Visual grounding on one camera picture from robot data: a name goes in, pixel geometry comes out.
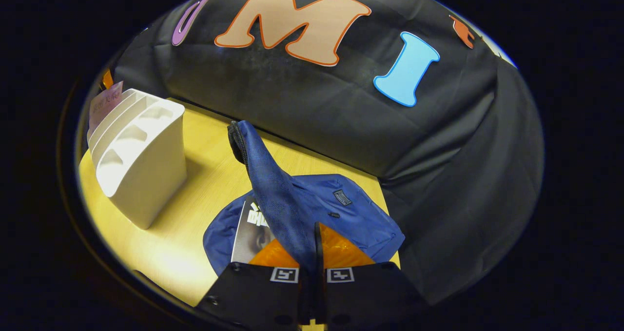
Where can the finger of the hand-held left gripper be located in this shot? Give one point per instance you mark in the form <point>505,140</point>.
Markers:
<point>107,80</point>

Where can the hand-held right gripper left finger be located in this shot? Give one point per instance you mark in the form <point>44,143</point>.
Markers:
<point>253,292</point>

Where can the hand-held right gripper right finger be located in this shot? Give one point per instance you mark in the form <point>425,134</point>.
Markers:
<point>370,292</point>

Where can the pink book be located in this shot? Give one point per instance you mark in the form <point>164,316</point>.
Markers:
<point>105,102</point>

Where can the black portrait cover book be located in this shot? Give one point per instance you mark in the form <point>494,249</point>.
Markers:
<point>251,238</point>

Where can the blue schoolbag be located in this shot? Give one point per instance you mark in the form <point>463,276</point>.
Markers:
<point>287,204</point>

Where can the white bookshelf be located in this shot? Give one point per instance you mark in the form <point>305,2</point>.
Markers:
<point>146,175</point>

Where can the black backdrop cloth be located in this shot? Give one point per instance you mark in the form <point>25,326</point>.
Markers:
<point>438,175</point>

